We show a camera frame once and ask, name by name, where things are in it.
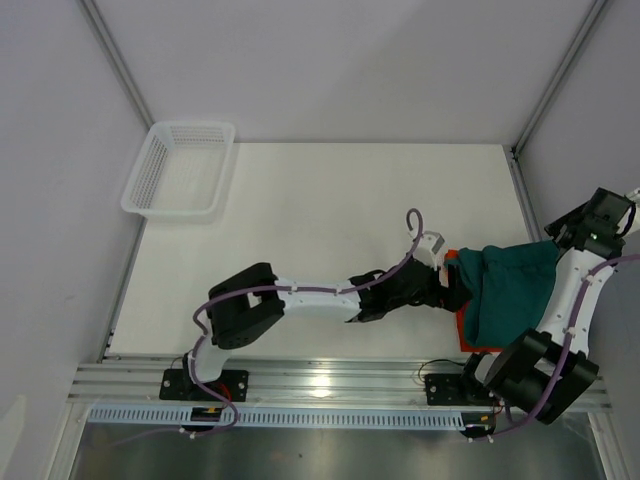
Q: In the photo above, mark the slotted grey cable duct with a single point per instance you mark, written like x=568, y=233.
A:
x=413, y=419

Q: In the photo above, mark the left corner aluminium post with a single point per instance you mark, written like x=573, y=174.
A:
x=116, y=60

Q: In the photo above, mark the white plastic laundry basket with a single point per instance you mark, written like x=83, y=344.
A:
x=181, y=171

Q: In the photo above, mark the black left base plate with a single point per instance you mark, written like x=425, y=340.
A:
x=177, y=385

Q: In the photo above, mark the left side table rail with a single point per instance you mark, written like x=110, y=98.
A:
x=121, y=291

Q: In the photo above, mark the teal green shorts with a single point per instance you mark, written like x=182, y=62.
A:
x=517, y=285

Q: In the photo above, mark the aluminium mounting rail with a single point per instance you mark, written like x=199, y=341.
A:
x=315, y=383

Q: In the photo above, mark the right corner aluminium post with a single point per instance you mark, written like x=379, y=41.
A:
x=576, y=47

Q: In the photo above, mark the table rail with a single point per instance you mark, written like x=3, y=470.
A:
x=523, y=196
x=121, y=291

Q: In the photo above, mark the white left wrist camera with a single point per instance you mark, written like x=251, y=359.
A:
x=431, y=250

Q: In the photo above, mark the orange shorts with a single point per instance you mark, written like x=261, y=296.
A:
x=464, y=270

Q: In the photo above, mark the corner aluminium post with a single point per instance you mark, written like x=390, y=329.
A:
x=576, y=47
x=116, y=60

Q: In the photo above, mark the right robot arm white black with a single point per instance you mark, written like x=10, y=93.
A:
x=546, y=368

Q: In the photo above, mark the right side table rail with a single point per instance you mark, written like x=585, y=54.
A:
x=523, y=196

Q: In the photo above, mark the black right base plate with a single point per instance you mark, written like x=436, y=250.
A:
x=459, y=388

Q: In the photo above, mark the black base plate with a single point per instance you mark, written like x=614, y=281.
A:
x=177, y=385
x=459, y=388

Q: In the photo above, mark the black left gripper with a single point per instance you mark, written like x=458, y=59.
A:
x=448, y=297

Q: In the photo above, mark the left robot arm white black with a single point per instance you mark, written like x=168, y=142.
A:
x=244, y=307

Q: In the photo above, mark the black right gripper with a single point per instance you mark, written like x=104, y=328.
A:
x=554, y=229

